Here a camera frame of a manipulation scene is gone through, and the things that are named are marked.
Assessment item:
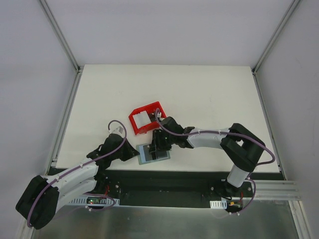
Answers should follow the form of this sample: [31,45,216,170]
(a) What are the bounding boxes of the dark cards in bin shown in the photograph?
[148,113,156,121]

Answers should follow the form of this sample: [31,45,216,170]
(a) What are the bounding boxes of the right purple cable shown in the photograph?
[154,108,276,166]

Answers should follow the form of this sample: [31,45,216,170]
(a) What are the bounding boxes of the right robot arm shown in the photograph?
[149,117,265,197]

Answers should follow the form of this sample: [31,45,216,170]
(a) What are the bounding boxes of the aluminium frame rail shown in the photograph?
[253,0,319,239]
[8,0,76,229]

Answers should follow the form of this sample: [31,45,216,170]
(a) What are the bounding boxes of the dark card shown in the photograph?
[143,145,157,162]
[157,151,170,160]

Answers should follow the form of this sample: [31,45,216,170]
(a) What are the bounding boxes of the white cards stack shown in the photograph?
[133,111,151,128]

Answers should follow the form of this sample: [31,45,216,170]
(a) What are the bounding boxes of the right white cable duct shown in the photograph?
[209,200,227,210]

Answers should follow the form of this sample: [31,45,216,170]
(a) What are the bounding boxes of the left white cable duct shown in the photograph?
[66,195,120,206]

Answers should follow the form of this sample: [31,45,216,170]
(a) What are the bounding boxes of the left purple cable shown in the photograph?
[26,120,128,228]

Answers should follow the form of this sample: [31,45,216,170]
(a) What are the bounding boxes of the left aluminium frame rail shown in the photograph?
[8,0,76,229]

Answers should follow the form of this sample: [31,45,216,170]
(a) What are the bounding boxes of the white cable duct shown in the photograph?
[209,200,227,210]
[66,195,120,206]

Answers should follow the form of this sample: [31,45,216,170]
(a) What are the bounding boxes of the green leather card holder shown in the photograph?
[137,144,168,165]

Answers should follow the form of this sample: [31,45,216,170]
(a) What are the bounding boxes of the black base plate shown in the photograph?
[90,170,253,208]

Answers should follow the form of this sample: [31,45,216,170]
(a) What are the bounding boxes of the purple cable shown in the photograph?
[154,108,276,166]
[26,120,128,228]

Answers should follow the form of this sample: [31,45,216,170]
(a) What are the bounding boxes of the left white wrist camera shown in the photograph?
[109,126,125,135]

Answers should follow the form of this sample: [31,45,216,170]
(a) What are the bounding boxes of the right aluminium frame rail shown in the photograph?
[253,0,319,239]

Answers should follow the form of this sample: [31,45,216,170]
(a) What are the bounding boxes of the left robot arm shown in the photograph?
[15,133,139,229]

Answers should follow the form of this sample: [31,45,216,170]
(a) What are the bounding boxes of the red plastic card bin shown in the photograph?
[129,101,166,135]

